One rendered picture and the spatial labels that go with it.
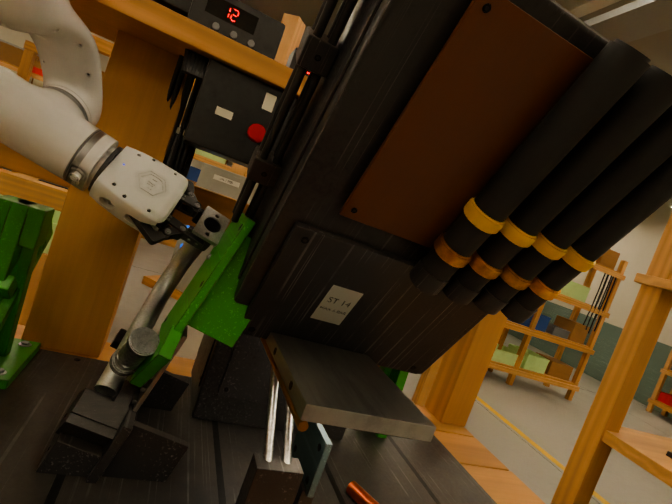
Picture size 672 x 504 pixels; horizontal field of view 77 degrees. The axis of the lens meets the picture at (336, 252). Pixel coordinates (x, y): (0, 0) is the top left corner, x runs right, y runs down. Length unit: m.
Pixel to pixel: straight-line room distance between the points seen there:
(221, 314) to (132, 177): 0.22
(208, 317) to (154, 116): 0.47
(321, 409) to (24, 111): 0.50
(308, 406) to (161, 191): 0.37
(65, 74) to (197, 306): 0.37
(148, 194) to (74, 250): 0.34
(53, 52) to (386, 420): 0.63
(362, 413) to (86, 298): 0.66
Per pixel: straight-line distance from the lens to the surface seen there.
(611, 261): 7.30
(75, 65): 0.72
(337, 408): 0.46
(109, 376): 0.66
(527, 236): 0.50
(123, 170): 0.65
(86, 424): 0.64
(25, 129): 0.66
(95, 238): 0.94
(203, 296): 0.56
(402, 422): 0.49
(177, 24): 0.83
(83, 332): 1.00
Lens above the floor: 1.31
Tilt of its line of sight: 4 degrees down
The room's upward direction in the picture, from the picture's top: 20 degrees clockwise
